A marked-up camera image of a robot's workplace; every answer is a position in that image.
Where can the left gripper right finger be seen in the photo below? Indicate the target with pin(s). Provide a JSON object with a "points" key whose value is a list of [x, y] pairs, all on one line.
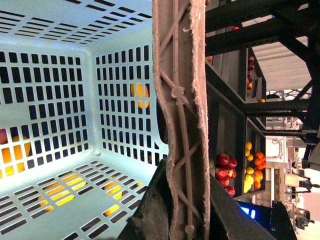
{"points": [[228, 221]]}

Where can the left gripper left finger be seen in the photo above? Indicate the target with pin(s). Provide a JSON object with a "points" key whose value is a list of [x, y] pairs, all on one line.
{"points": [[152, 218]]}

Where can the light blue plastic basket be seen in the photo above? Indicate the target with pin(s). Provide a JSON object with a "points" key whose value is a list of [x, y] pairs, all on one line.
{"points": [[76, 152]]}

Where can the brown basket handle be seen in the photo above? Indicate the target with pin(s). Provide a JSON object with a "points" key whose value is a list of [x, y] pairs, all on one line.
{"points": [[178, 30]]}

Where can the yellow mango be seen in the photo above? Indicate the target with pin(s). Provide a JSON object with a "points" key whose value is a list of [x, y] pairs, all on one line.
{"points": [[140, 91]]}

